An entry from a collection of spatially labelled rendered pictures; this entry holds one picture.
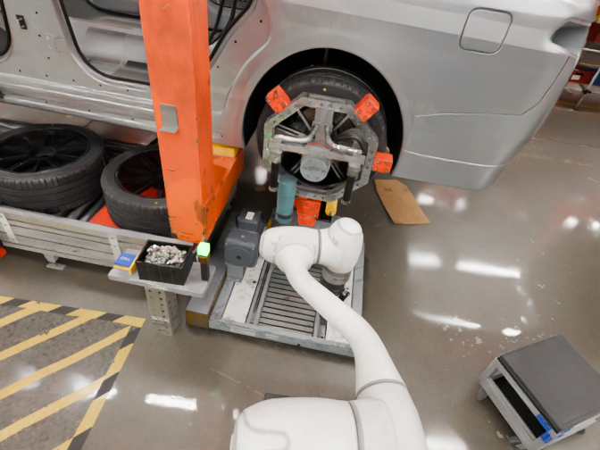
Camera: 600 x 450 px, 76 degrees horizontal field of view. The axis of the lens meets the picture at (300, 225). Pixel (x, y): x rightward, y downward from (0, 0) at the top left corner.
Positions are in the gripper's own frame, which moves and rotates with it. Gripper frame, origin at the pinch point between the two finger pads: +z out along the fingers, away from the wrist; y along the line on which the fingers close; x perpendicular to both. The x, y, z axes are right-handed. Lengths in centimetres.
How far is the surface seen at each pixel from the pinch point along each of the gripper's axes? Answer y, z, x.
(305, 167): -1, -17, 70
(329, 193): 17, 6, 83
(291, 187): -5, -2, 74
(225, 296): -36, 62, 59
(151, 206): -74, 20, 83
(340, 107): 14, -40, 84
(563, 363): 116, 35, -1
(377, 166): 35, -16, 75
